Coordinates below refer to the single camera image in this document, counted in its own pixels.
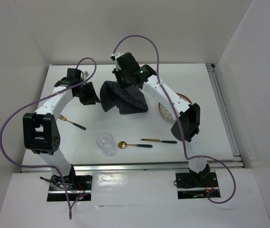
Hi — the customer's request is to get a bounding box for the gold knife green handle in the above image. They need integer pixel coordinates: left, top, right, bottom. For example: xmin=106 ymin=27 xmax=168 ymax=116
xmin=141 ymin=138 xmax=177 ymax=144

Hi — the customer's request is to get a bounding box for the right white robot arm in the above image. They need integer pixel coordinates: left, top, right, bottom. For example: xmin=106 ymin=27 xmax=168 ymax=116
xmin=111 ymin=52 xmax=201 ymax=144

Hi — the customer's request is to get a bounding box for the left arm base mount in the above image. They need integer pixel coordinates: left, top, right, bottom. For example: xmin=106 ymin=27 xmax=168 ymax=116
xmin=40 ymin=174 xmax=93 ymax=202

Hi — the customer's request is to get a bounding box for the floral patterned plate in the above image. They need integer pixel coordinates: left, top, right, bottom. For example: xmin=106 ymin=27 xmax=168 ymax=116
xmin=158 ymin=93 xmax=193 ymax=122

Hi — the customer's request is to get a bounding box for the gold spoon green handle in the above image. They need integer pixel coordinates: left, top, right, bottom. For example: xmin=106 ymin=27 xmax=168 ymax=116
xmin=118 ymin=141 xmax=153 ymax=149

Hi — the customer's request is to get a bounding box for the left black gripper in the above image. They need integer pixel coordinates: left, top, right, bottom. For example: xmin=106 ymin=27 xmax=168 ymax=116
xmin=75 ymin=81 xmax=100 ymax=105

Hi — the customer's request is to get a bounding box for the gold fork green handle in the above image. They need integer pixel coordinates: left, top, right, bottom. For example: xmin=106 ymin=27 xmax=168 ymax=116
xmin=58 ymin=114 xmax=86 ymax=130

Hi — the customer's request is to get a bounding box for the dark grey checked cloth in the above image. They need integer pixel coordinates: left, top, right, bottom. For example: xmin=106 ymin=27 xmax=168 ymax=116
xmin=100 ymin=81 xmax=149 ymax=115

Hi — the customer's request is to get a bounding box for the clear drinking glass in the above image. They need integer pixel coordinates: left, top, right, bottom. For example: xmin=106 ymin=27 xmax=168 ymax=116
xmin=96 ymin=133 xmax=114 ymax=156

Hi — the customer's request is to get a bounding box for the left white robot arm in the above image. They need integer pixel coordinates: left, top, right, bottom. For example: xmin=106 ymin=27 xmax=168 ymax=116
xmin=23 ymin=68 xmax=100 ymax=190

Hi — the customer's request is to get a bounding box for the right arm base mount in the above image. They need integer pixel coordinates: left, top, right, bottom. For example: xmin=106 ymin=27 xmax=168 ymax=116
xmin=173 ymin=172 xmax=221 ymax=200

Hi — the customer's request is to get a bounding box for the aluminium rail frame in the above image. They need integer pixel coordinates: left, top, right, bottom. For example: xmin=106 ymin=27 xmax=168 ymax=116
xmin=19 ymin=63 xmax=244 ymax=173

